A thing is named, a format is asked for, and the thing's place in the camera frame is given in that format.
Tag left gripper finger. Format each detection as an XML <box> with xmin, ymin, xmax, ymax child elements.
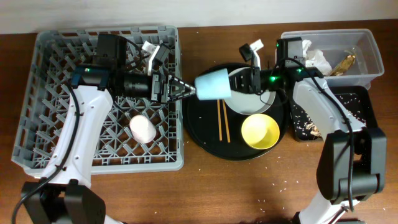
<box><xmin>167</xmin><ymin>89</ymin><xmax>196</xmax><ymax>103</ymax></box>
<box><xmin>169</xmin><ymin>75</ymin><xmax>196</xmax><ymax>92</ymax></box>

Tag blue plastic cup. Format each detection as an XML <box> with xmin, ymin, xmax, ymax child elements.
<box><xmin>194</xmin><ymin>68</ymin><xmax>231</xmax><ymax>101</ymax></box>

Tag grey round plate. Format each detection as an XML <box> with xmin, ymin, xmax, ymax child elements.
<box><xmin>223</xmin><ymin>67</ymin><xmax>276</xmax><ymax>116</ymax></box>

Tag pink plastic cup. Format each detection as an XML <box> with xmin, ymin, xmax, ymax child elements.
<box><xmin>129</xmin><ymin>114</ymin><xmax>157</xmax><ymax>144</ymax></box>

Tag yellow bowl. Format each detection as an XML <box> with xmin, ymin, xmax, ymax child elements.
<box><xmin>241</xmin><ymin>114</ymin><xmax>280</xmax><ymax>150</ymax></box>

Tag white napkin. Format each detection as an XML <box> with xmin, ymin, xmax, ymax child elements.
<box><xmin>302</xmin><ymin>39</ymin><xmax>332</xmax><ymax>76</ymax></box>

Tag food scraps with rice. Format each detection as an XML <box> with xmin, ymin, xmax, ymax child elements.
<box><xmin>290</xmin><ymin>93</ymin><xmax>367</xmax><ymax>141</ymax></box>

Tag brown food wrapper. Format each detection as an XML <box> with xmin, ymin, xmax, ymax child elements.
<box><xmin>330</xmin><ymin>55</ymin><xmax>356</xmax><ymax>77</ymax></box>

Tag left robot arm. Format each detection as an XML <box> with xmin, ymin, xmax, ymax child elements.
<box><xmin>11</xmin><ymin>65</ymin><xmax>197</xmax><ymax>223</ymax></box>

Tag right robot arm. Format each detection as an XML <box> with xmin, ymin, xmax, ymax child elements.
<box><xmin>229</xmin><ymin>61</ymin><xmax>386</xmax><ymax>224</ymax></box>

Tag grey dishwasher rack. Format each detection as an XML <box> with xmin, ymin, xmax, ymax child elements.
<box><xmin>12</xmin><ymin>26</ymin><xmax>184</xmax><ymax>178</ymax></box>

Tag right wooden chopstick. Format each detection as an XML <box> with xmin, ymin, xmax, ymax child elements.
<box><xmin>222</xmin><ymin>100</ymin><xmax>231</xmax><ymax>143</ymax></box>

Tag wooden chopstick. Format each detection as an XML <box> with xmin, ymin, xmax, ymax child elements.
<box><xmin>222</xmin><ymin>100</ymin><xmax>231</xmax><ymax>143</ymax></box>
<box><xmin>216</xmin><ymin>100</ymin><xmax>223</xmax><ymax>141</ymax></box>

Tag left wooden chopstick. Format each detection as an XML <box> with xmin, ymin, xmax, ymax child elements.
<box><xmin>216</xmin><ymin>100</ymin><xmax>223</xmax><ymax>141</ymax></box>

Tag clear plastic bin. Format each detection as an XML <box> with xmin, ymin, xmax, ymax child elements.
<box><xmin>281</xmin><ymin>29</ymin><xmax>384</xmax><ymax>89</ymax></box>

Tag black rectangular tray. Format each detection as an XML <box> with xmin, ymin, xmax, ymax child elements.
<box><xmin>294</xmin><ymin>86</ymin><xmax>378</xmax><ymax>142</ymax></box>

